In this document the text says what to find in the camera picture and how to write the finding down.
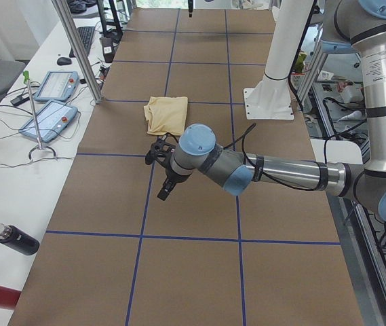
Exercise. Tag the white plastic chair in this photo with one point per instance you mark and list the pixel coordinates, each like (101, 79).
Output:
(336, 151)

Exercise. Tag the dark grey computer mouse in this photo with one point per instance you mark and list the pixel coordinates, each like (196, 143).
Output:
(62, 61)

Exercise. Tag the cream long-sleeve printed shirt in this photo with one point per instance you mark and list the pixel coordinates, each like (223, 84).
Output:
(166, 115)

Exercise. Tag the black computer keyboard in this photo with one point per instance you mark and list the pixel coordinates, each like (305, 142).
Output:
(86, 34)

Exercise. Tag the teach pendant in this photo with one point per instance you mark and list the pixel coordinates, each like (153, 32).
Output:
(57, 85)
(53, 118)

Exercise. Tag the black water bottle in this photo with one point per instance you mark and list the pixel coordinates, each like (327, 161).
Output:
(16, 239)

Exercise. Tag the black labelled box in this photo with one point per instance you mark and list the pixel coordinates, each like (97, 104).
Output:
(108, 49)

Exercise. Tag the metal stand with green tip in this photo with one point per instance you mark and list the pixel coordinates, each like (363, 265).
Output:
(39, 146)

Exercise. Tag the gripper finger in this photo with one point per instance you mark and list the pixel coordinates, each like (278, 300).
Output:
(190, 7)

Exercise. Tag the teach pendant far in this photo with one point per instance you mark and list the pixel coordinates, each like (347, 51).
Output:
(57, 85)

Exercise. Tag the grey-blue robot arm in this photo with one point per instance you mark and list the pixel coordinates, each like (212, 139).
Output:
(358, 24)

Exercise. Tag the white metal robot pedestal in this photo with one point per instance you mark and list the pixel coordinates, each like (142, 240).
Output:
(271, 99)

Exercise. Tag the teach pendant near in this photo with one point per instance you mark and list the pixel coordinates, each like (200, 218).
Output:
(53, 118)

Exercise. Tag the aluminium frame post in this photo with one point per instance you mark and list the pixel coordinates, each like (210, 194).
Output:
(68, 23)

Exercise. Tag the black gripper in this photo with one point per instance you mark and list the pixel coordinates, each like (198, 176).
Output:
(173, 176)

